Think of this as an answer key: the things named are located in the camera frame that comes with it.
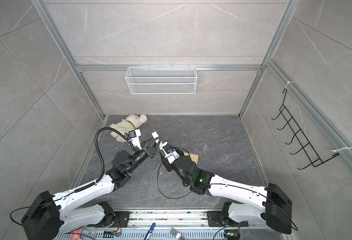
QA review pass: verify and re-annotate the white glue stick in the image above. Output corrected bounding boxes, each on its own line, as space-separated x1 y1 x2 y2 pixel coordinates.
152 132 159 140

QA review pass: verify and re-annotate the yellow envelope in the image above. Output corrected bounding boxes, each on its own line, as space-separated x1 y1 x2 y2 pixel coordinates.
189 154 199 165

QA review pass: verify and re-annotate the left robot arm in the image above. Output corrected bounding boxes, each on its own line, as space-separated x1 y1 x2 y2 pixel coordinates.
19 130 161 240

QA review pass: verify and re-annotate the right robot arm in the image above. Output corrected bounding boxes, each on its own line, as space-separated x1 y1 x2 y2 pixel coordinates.
160 149 298 235

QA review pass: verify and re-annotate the white teddy bear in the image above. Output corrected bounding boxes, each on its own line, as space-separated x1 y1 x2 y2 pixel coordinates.
110 115 148 136

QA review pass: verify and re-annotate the silver fork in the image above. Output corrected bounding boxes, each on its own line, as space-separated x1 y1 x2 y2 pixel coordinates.
170 228 185 240

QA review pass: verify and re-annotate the blue marker pen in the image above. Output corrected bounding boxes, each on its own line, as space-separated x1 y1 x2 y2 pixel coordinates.
144 223 156 240

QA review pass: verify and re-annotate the pink object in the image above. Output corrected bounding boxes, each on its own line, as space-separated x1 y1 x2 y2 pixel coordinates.
71 229 82 240

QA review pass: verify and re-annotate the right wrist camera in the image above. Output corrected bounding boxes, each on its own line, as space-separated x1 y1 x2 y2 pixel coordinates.
160 142 180 165

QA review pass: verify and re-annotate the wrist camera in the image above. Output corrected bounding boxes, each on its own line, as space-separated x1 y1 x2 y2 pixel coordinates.
126 129 142 151
160 142 180 165

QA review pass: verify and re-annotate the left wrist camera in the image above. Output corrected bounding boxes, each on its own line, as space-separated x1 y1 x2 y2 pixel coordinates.
126 129 142 151

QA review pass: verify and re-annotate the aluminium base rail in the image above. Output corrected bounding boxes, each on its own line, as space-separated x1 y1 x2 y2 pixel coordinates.
56 209 295 240

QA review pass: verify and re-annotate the white wire mesh basket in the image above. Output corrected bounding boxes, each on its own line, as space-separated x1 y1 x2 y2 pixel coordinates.
125 67 198 95

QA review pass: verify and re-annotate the black wire hook rack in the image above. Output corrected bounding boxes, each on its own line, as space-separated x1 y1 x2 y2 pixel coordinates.
271 89 340 170

